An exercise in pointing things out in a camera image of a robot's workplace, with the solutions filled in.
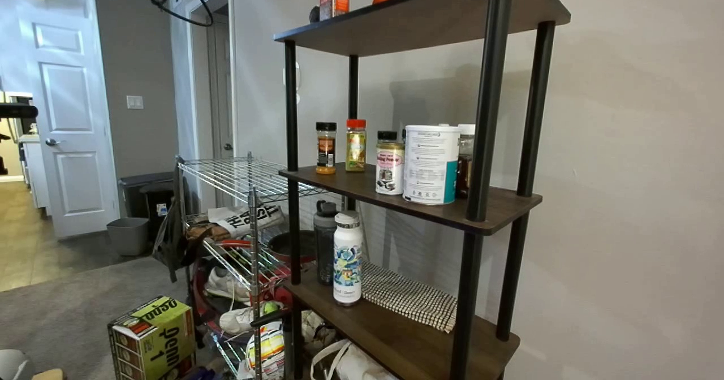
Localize wood and black shelf unit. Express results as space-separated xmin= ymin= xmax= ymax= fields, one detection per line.
xmin=274 ymin=0 xmax=572 ymax=380

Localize white interior door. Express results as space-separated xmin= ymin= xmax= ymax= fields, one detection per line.
xmin=206 ymin=12 xmax=236 ymax=211

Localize spice bottle with black lid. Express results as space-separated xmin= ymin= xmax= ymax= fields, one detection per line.
xmin=315 ymin=122 xmax=338 ymax=175

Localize spice bottle with red lid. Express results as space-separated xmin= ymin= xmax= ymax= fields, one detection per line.
xmin=345 ymin=119 xmax=367 ymax=172

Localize small tin with black lid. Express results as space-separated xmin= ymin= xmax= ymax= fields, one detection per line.
xmin=376 ymin=131 xmax=406 ymax=196

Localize large white canister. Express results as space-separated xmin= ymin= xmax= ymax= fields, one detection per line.
xmin=403 ymin=124 xmax=462 ymax=206

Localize white printed bag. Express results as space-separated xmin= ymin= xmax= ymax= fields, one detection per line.
xmin=207 ymin=203 xmax=286 ymax=239

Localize dark bottle with white lid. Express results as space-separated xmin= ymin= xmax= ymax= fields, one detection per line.
xmin=456 ymin=124 xmax=477 ymax=200

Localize white panel door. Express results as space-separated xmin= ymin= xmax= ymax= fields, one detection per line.
xmin=16 ymin=0 xmax=121 ymax=240

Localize black trash bin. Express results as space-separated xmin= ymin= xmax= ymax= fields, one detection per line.
xmin=118 ymin=171 xmax=177 ymax=240

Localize grey water bottle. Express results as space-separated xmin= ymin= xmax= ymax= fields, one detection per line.
xmin=313 ymin=200 xmax=339 ymax=286

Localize dark frying pan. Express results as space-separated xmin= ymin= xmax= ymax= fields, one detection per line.
xmin=266 ymin=230 xmax=318 ymax=265

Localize white patterned water bottle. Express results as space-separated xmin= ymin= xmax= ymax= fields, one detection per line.
xmin=333 ymin=211 xmax=364 ymax=306

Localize black hanging bag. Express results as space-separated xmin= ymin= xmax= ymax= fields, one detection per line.
xmin=151 ymin=198 xmax=197 ymax=284

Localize small grey bin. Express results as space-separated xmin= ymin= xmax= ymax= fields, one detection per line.
xmin=106 ymin=217 xmax=150 ymax=257

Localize white sneaker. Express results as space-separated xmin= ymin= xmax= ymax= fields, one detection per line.
xmin=204 ymin=266 xmax=252 ymax=305
xmin=219 ymin=306 xmax=256 ymax=336

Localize white cabinet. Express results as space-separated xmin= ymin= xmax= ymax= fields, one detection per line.
xmin=18 ymin=133 xmax=50 ymax=212

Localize black and white checked mat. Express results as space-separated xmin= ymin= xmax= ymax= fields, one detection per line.
xmin=360 ymin=261 xmax=458 ymax=334

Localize white and yellow ball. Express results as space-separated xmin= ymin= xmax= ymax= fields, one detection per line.
xmin=244 ymin=320 xmax=286 ymax=379

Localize green and yellow cardboard box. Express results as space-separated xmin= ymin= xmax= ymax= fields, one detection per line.
xmin=107 ymin=296 xmax=197 ymax=380

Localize white tote bag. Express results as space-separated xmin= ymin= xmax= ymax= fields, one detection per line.
xmin=309 ymin=339 xmax=398 ymax=380

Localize white wall unit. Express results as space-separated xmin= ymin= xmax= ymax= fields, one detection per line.
xmin=282 ymin=61 xmax=302 ymax=105

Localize chrome wire rack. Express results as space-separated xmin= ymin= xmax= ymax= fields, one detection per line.
xmin=174 ymin=152 xmax=326 ymax=380

